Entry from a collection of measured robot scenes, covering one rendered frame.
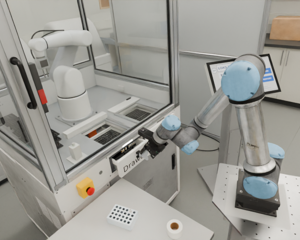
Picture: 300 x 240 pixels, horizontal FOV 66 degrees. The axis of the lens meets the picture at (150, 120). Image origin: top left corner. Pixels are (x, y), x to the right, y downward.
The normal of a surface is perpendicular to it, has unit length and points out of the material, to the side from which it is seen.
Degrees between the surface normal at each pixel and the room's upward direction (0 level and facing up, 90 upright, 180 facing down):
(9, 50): 90
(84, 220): 0
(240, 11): 90
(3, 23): 90
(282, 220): 0
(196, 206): 0
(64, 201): 90
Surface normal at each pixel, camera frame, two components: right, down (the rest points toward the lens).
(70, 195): 0.76, 0.27
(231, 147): 0.22, 0.47
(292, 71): -0.65, 0.42
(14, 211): -0.07, -0.86
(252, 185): -0.47, 0.57
